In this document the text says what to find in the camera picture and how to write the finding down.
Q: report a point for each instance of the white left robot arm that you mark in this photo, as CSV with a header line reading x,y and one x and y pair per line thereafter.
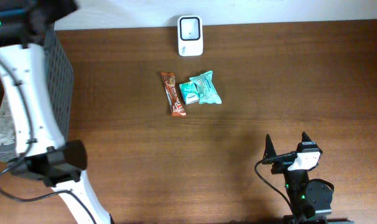
x,y
43,154

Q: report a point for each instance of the grey plastic mesh basket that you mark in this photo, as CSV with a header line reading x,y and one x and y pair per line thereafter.
x,y
60,80

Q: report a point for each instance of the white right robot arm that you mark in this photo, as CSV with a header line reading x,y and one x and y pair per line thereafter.
x,y
308,199

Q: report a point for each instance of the teal wet wipes pouch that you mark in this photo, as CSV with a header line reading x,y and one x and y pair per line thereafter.
x,y
206,90

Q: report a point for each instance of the red chocolate bar wrapper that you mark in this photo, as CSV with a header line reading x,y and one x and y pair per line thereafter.
x,y
176,107

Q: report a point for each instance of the teal Kleenex tissue pack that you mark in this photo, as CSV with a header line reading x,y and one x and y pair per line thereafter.
x,y
189,92

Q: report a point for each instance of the white cream tube gold cap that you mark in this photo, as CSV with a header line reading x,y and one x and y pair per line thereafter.
x,y
7,129

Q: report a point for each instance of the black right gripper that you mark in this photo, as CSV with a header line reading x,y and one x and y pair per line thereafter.
x,y
282,162

